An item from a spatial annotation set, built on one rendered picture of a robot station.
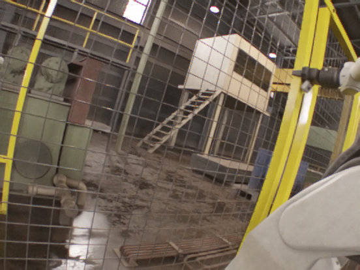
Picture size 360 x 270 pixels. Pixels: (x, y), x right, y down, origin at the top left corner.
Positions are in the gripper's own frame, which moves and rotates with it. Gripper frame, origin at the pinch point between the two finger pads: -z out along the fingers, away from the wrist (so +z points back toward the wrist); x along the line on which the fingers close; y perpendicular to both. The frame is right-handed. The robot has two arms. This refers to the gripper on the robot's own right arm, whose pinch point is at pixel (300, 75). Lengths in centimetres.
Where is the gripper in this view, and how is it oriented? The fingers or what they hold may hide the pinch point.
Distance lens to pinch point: 112.7
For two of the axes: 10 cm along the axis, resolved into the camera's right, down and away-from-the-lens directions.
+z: 5.7, 2.2, -7.9
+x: 7.7, 1.8, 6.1
